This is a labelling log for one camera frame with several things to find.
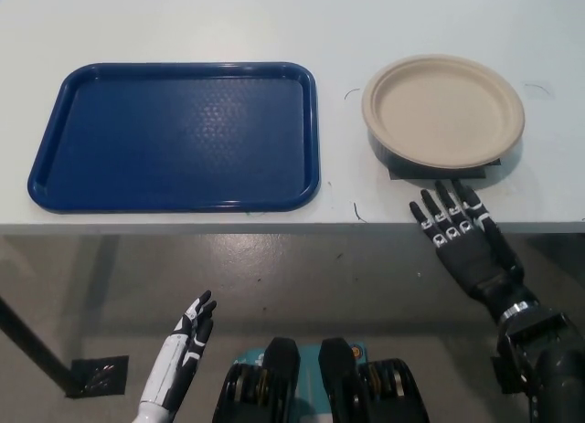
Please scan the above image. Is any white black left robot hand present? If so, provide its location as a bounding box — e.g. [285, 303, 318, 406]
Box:
[139, 289, 218, 408]

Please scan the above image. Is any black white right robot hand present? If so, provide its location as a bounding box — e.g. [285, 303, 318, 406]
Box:
[409, 179, 540, 318]

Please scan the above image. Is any beige round paper plate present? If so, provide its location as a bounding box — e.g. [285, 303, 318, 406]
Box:
[360, 53, 526, 171]

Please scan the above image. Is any blue plastic serving tray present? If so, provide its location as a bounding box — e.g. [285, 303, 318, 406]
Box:
[27, 60, 322, 214]

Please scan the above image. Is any grey perforated plastic basket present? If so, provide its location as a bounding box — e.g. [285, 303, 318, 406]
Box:
[365, 125, 525, 172]

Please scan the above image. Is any black table leg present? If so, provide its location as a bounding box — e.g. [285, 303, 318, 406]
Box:
[0, 294, 81, 390]

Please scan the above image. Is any black teal robot body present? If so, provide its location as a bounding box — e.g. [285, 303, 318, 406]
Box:
[212, 337, 431, 423]

